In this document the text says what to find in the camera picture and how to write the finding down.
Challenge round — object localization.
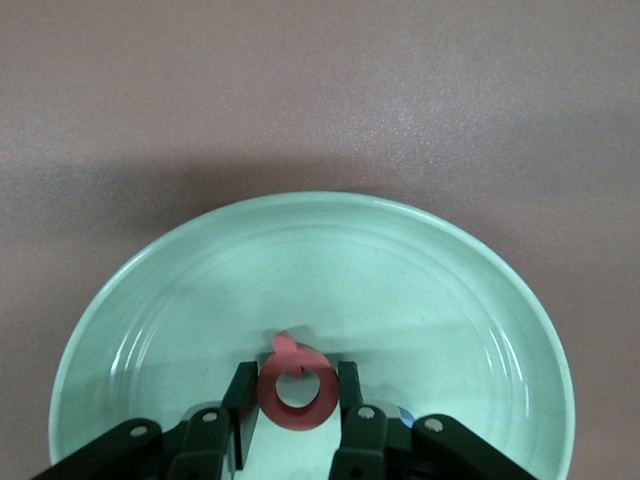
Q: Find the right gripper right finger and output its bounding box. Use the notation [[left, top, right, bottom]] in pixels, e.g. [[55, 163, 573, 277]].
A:
[[329, 360, 546, 480]]

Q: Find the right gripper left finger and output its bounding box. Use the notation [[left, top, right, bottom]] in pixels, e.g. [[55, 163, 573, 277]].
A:
[[29, 361, 260, 480]]

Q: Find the pink capital letter Q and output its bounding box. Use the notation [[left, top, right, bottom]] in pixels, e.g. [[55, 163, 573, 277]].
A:
[[256, 329, 339, 434]]

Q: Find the green plate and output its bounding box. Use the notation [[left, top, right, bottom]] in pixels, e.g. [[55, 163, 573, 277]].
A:
[[48, 192, 574, 480]]

